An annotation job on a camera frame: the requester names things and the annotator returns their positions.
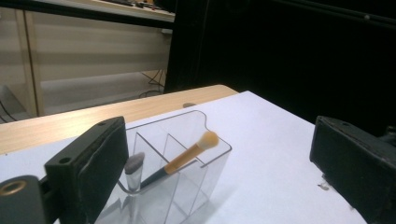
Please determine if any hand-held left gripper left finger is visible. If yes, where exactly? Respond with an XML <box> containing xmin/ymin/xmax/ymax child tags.
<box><xmin>44</xmin><ymin>116</ymin><xmax>130</xmax><ymax>224</ymax></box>

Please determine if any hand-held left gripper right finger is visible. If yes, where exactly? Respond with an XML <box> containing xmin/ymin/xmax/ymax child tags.
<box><xmin>309</xmin><ymin>115</ymin><xmax>396</xmax><ymax>224</ymax></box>

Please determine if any silver-ferrule black makeup brush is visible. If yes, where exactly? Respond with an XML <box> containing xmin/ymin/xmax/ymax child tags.
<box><xmin>124</xmin><ymin>151</ymin><xmax>147</xmax><ymax>195</ymax></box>

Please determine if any orange-tipped black makeup brush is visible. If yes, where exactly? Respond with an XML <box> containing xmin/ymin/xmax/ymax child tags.
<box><xmin>139</xmin><ymin>130</ymin><xmax>219</xmax><ymax>190</ymax></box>

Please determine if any clear acrylic organizer box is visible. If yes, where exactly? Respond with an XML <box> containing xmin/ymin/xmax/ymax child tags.
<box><xmin>94</xmin><ymin>109</ymin><xmax>233</xmax><ymax>224</ymax></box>

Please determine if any wooden table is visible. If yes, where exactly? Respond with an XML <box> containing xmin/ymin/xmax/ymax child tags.
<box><xmin>0</xmin><ymin>84</ymin><xmax>239</xmax><ymax>156</ymax></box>

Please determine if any white table cover sheet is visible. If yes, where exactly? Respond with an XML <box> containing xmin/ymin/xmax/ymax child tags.
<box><xmin>0</xmin><ymin>91</ymin><xmax>368</xmax><ymax>224</ymax></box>

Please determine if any black curtain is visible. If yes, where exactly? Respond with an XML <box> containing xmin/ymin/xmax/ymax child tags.
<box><xmin>164</xmin><ymin>0</ymin><xmax>396</xmax><ymax>138</ymax></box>

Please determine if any beige background shelf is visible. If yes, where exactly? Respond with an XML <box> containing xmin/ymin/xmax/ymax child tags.
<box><xmin>40</xmin><ymin>0</ymin><xmax>176</xmax><ymax>23</ymax></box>

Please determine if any black horizontal frame bar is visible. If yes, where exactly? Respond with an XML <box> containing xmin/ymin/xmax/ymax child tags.
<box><xmin>0</xmin><ymin>0</ymin><xmax>176</xmax><ymax>31</ymax></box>

